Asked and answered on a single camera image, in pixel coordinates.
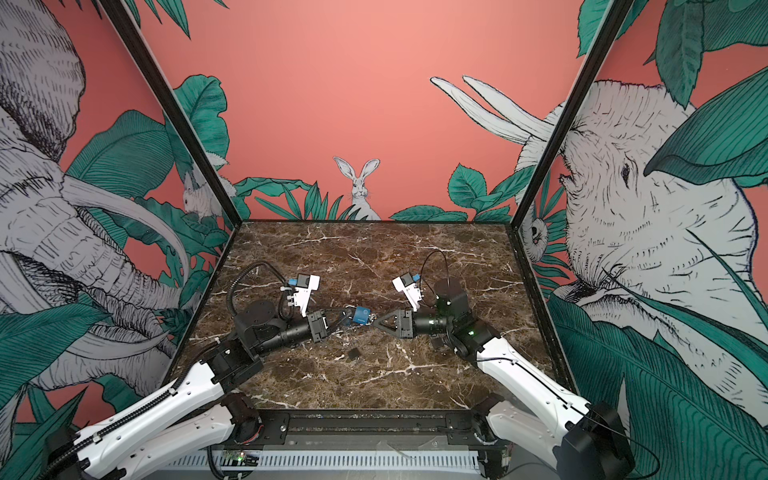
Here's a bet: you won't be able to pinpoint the black corner frame post left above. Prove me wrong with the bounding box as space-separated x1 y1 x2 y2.
98 0 242 230

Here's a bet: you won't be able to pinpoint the black corrugated left cable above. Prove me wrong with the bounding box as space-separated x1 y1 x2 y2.
35 377 181 480

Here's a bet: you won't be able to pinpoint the black corner frame post right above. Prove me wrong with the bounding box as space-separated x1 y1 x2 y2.
511 0 633 230

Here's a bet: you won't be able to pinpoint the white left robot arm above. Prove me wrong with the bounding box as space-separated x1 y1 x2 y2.
38 300 344 479

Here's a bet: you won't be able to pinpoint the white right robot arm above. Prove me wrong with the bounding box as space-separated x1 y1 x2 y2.
373 273 636 479

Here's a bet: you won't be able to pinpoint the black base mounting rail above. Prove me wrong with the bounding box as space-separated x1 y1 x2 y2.
250 409 507 449

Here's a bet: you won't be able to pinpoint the small green circuit board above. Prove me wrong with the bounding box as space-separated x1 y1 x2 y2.
220 451 259 469

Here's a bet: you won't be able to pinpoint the thin black right cable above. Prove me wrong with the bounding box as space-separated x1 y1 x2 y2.
476 356 661 478

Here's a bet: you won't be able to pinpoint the white perforated strip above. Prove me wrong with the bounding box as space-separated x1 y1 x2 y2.
161 449 481 474

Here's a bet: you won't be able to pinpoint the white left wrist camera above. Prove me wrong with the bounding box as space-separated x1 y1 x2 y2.
281 274 320 317

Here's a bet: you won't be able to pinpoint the black corner frame post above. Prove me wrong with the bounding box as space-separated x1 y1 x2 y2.
511 0 633 230
98 0 242 230

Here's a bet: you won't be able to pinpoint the blue padlock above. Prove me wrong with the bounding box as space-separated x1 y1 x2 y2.
351 306 372 325

